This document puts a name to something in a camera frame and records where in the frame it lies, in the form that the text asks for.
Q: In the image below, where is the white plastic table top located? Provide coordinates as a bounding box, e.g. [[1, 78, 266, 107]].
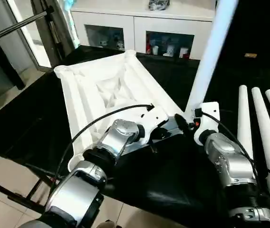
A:
[[54, 50, 189, 172]]

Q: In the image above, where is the black work mat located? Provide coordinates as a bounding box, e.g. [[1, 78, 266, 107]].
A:
[[0, 45, 270, 228]]

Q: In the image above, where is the white glass-door cabinet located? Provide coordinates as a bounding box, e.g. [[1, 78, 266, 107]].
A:
[[71, 0, 219, 60]]

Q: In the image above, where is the grey crumpled bundle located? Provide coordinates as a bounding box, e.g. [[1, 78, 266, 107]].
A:
[[148, 0, 171, 11]]

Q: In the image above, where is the light blue plastic strip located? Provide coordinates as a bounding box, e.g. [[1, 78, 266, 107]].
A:
[[63, 0, 80, 48]]

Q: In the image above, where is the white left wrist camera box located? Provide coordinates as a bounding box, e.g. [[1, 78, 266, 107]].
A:
[[137, 104, 170, 144]]

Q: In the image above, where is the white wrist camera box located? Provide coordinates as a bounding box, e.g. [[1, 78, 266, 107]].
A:
[[137, 104, 170, 144], [191, 101, 221, 146]]

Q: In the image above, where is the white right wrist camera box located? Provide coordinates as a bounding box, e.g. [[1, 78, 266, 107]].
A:
[[191, 101, 221, 146]]

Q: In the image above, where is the black metal table frame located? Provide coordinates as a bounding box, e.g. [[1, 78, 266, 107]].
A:
[[0, 161, 67, 217]]

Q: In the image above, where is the grey metal rack frame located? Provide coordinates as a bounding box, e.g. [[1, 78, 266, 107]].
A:
[[0, 0, 75, 91]]

